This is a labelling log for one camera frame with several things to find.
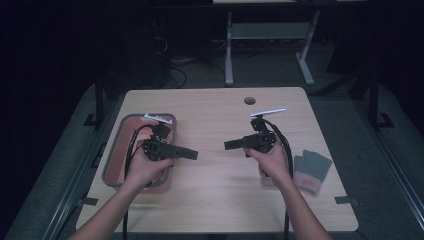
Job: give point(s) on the grey metal desk frame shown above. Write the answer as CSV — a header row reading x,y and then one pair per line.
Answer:
x,y
270,30

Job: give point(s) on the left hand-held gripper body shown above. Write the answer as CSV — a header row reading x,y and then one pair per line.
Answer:
x,y
160,150

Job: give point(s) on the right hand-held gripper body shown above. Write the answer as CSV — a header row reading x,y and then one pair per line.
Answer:
x,y
261,141

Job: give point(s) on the black metal stand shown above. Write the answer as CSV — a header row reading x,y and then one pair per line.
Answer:
x,y
99,100
374,96

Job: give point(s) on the person's right hand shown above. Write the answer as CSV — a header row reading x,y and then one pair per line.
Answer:
x,y
275,166

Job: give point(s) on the person's left hand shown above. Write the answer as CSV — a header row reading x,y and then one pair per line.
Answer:
x,y
145,173

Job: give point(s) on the pink basin with grey rim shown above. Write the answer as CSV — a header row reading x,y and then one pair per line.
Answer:
x,y
116,156

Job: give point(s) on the dark tape strip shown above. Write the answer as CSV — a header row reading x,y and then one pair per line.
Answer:
x,y
346,200
87,201

